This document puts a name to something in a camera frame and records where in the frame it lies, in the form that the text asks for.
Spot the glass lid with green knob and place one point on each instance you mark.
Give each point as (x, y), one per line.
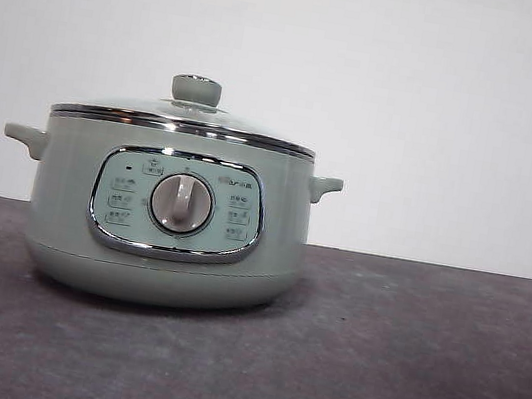
(195, 89)

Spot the pale green electric pot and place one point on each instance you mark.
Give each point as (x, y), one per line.
(70, 189)

